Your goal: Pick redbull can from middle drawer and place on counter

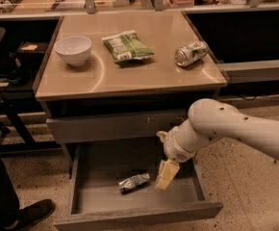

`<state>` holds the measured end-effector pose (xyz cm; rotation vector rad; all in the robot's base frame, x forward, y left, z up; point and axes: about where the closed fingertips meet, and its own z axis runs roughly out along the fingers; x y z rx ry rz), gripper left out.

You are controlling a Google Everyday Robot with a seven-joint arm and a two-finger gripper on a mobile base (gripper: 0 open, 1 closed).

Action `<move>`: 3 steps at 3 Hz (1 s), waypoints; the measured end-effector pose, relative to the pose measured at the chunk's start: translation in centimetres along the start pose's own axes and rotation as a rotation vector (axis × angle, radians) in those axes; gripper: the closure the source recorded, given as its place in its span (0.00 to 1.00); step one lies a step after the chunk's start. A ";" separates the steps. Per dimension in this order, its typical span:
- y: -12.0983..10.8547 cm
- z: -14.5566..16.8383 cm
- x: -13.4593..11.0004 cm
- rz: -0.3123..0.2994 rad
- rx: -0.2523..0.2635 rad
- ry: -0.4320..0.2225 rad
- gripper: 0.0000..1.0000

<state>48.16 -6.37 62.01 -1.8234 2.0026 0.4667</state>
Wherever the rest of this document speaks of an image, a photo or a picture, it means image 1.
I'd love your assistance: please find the open grey middle drawer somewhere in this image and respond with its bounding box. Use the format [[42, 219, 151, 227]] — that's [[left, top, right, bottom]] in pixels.
[[54, 137, 223, 231]]

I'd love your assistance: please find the grey drawer cabinet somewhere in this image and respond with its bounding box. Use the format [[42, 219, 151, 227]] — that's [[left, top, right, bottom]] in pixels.
[[32, 10, 229, 231]]

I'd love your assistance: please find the green chip bag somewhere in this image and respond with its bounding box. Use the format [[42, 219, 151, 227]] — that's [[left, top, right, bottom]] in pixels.
[[101, 30, 154, 65]]

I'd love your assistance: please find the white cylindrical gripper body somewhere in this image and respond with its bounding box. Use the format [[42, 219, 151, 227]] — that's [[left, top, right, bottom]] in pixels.
[[163, 127, 200, 163]]

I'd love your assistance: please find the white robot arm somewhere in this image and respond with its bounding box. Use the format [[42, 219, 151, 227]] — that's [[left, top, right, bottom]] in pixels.
[[156, 99, 279, 191]]

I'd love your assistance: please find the silver redbull can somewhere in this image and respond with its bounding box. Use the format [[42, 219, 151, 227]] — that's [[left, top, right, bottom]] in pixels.
[[117, 173, 150, 193]]

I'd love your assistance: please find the green white soda can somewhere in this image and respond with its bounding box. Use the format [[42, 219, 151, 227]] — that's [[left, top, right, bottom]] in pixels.
[[174, 41, 209, 67]]

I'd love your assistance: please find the black shoe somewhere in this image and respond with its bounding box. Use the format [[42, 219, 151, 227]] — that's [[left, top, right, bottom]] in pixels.
[[0, 199, 55, 231]]

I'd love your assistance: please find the white ceramic bowl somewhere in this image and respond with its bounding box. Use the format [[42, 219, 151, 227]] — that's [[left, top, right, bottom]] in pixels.
[[54, 36, 92, 66]]

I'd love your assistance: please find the closed grey top drawer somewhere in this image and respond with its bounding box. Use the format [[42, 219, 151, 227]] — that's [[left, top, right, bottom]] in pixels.
[[46, 109, 187, 143]]

